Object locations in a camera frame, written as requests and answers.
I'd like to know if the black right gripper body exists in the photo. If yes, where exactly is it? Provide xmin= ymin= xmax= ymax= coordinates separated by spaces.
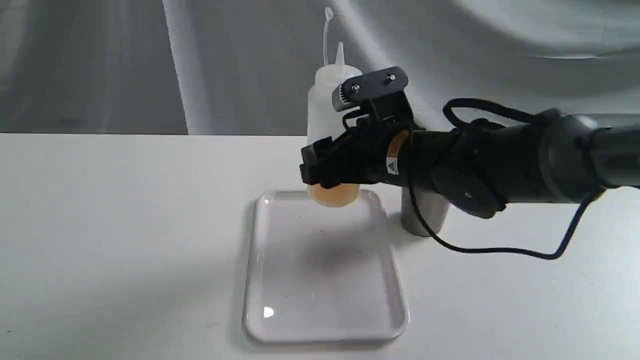
xmin=299 ymin=120 xmax=416 ymax=189

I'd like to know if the translucent squeeze bottle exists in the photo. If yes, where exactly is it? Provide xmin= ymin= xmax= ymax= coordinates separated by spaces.
xmin=306 ymin=6 xmax=362 ymax=208

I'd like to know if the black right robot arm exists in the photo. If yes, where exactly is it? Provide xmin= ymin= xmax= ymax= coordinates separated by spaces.
xmin=300 ymin=111 xmax=639 ymax=219

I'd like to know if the stainless steel cup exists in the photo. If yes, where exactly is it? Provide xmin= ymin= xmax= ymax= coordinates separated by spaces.
xmin=400 ymin=170 xmax=451 ymax=238

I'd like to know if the white plastic tray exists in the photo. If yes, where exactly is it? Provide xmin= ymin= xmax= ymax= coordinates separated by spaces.
xmin=243 ymin=189 xmax=410 ymax=344

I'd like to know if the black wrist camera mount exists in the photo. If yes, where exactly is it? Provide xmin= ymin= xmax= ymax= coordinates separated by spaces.
xmin=331 ymin=66 xmax=414 ymax=129

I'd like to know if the black camera cable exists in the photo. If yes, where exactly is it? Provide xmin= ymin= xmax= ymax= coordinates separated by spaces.
xmin=342 ymin=98 xmax=608 ymax=261

